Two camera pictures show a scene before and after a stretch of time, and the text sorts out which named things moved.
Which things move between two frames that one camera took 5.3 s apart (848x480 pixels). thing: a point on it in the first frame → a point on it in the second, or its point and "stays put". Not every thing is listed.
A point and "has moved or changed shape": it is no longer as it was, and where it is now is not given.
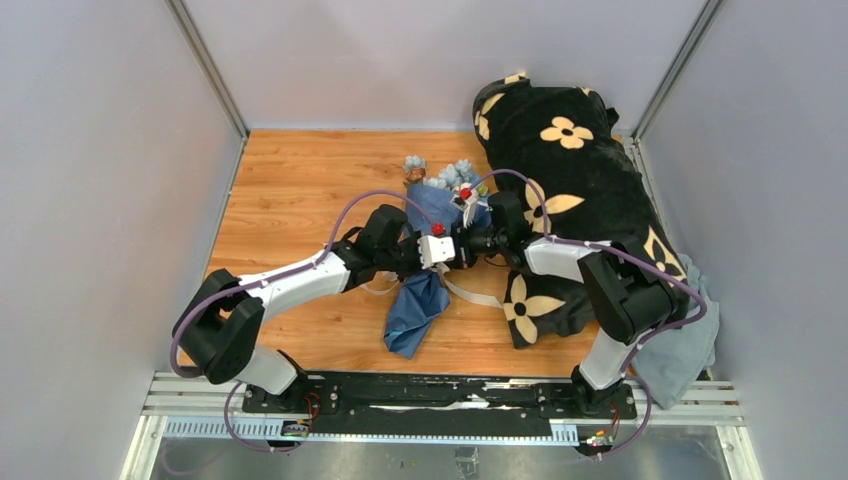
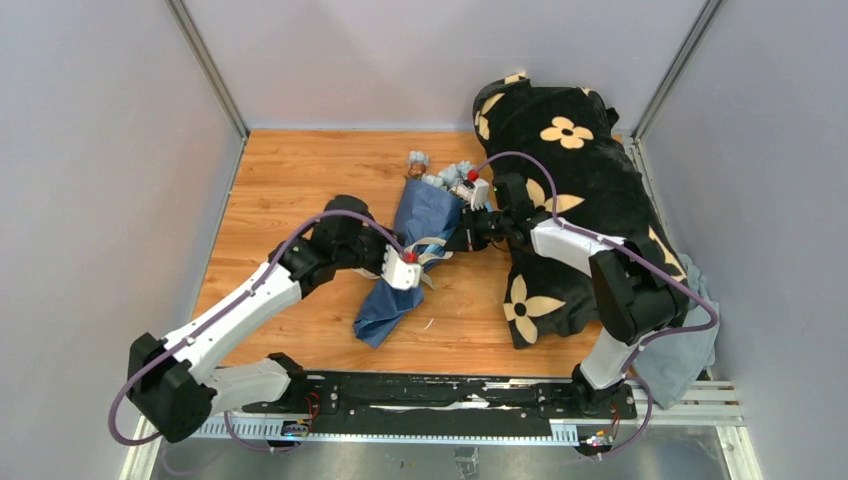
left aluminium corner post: x=197 y=43 stays put
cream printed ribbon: x=442 y=270 has moved or changed shape
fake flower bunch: x=459 y=172 stays put
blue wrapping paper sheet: x=425 y=295 → x=424 y=217
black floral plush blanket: x=557 y=150 stays put
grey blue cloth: x=673 y=362 stays put
